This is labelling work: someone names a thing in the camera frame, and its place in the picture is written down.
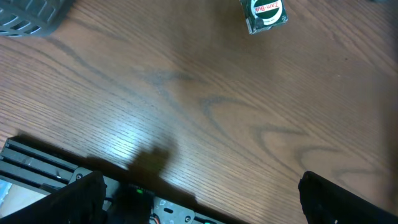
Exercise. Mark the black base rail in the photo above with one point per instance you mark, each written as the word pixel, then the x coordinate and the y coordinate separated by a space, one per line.
pixel 132 196

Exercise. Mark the dark grey plastic basket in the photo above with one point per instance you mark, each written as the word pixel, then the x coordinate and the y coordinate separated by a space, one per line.
pixel 32 18

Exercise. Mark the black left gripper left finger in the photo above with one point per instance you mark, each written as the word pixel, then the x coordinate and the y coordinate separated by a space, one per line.
pixel 79 202

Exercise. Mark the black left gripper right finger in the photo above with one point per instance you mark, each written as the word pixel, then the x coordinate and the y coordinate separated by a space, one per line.
pixel 324 202

